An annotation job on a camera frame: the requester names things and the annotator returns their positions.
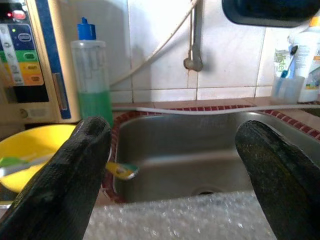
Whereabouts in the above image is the clear plastic cup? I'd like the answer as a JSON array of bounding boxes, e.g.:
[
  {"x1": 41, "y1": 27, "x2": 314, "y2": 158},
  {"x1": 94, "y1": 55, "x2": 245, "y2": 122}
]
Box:
[{"x1": 271, "y1": 74, "x2": 306, "y2": 105}]

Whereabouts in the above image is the green and grey utensil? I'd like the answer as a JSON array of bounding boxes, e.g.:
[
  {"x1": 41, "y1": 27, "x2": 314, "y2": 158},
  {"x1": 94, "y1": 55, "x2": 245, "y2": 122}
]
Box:
[{"x1": 0, "y1": 156, "x2": 52, "y2": 179}]

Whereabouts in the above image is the yellow green sponge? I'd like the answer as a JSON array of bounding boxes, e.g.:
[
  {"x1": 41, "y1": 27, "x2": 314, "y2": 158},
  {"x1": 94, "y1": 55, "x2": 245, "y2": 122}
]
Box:
[{"x1": 106, "y1": 161, "x2": 140, "y2": 181}]

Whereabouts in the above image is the cream water ionizer blue stripe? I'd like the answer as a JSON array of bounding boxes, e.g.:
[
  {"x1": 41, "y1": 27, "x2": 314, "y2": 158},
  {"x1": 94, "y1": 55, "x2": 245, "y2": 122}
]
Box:
[{"x1": 0, "y1": 0, "x2": 83, "y2": 126}]

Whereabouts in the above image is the grey counter hose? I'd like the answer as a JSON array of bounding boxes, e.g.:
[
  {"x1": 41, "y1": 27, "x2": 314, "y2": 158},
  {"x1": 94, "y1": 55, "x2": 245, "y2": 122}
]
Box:
[{"x1": 112, "y1": 103, "x2": 320, "y2": 116}]

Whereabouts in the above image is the green dish soap bottle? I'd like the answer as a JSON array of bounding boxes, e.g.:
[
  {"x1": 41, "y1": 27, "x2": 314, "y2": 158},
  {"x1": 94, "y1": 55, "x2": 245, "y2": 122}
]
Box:
[{"x1": 70, "y1": 16, "x2": 115, "y2": 128}]

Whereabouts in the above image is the grey metal wall tap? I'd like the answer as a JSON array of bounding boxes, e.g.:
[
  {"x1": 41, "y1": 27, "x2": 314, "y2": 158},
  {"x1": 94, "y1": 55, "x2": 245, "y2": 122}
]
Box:
[{"x1": 183, "y1": 0, "x2": 205, "y2": 72}]

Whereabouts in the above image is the white toothpaste tube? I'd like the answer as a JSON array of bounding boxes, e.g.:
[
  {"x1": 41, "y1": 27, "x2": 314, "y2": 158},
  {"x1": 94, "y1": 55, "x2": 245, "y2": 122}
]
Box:
[{"x1": 273, "y1": 48, "x2": 293, "y2": 78}]

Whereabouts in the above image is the stainless steel sink basin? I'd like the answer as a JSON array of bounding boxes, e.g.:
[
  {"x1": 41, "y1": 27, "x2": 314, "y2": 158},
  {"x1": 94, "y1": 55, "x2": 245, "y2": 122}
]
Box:
[{"x1": 113, "y1": 111, "x2": 320, "y2": 203}]

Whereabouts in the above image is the thin white water hose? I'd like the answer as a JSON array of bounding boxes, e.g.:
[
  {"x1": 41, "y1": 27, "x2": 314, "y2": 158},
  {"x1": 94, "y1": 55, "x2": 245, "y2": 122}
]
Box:
[{"x1": 109, "y1": 0, "x2": 202, "y2": 87}]

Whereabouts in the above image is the dark blue rounded panel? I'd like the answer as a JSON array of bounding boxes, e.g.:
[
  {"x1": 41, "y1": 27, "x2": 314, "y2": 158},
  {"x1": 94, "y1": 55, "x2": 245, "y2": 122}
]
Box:
[{"x1": 221, "y1": 0, "x2": 320, "y2": 28}]

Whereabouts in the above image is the white detergent bottle yellow cap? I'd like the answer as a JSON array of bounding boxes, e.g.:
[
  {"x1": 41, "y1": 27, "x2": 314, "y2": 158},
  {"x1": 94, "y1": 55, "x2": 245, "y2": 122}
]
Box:
[{"x1": 287, "y1": 16, "x2": 320, "y2": 103}]

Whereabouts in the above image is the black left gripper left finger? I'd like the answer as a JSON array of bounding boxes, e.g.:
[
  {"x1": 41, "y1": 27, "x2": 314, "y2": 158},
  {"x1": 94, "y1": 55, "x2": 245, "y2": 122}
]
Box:
[{"x1": 0, "y1": 116, "x2": 113, "y2": 240}]

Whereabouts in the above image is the blue toothbrush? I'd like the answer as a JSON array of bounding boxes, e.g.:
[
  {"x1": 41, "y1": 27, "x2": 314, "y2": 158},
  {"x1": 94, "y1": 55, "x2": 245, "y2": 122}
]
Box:
[{"x1": 276, "y1": 44, "x2": 300, "y2": 98}]

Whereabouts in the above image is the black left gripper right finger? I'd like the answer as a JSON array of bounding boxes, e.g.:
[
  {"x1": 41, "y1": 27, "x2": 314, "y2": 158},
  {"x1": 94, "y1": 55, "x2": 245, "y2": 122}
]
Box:
[{"x1": 234, "y1": 119, "x2": 320, "y2": 240}]

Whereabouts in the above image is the clear bubble wrap sheet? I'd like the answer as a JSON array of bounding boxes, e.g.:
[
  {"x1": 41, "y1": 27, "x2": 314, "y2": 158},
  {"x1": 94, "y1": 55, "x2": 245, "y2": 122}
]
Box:
[{"x1": 82, "y1": 191, "x2": 278, "y2": 240}]

